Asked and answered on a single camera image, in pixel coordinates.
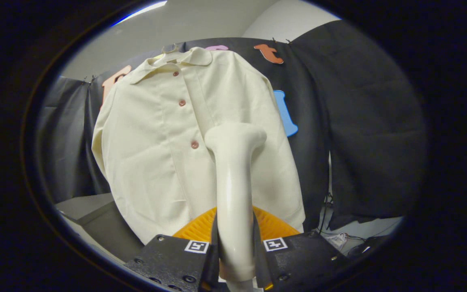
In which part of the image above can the black backdrop cloth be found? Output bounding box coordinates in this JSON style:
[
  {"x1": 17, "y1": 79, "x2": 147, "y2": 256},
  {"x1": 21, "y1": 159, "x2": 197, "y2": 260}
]
[{"x1": 37, "y1": 20, "x2": 428, "y2": 232}]

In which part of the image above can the ceiling light panel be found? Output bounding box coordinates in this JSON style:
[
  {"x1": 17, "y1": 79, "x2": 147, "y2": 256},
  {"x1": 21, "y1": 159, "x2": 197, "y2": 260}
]
[{"x1": 112, "y1": 0, "x2": 167, "y2": 27}]

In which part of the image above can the cream button-up shirt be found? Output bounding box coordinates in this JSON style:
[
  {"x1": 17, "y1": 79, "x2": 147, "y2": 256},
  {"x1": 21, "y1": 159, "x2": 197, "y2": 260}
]
[{"x1": 92, "y1": 47, "x2": 306, "y2": 245}]

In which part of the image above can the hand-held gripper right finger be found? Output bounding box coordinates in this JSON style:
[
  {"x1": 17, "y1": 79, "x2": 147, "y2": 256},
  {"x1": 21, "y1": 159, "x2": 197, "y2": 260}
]
[{"x1": 252, "y1": 206, "x2": 349, "y2": 291}]

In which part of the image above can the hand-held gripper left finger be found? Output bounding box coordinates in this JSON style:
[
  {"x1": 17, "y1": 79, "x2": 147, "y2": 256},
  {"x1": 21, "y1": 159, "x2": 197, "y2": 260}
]
[{"x1": 124, "y1": 207, "x2": 221, "y2": 292}]

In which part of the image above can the grey cabinet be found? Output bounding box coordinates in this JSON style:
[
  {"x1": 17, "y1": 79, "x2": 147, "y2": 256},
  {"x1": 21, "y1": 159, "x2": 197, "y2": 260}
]
[{"x1": 55, "y1": 193, "x2": 145, "y2": 263}]

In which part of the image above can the black cable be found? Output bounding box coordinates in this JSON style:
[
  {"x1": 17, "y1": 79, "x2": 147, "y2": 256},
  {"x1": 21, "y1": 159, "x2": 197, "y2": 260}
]
[{"x1": 318, "y1": 193, "x2": 334, "y2": 236}]

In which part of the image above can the cream garment steamer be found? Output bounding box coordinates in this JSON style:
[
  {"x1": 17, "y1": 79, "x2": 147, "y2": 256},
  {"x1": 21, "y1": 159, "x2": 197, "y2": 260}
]
[{"x1": 204, "y1": 122, "x2": 267, "y2": 284}]

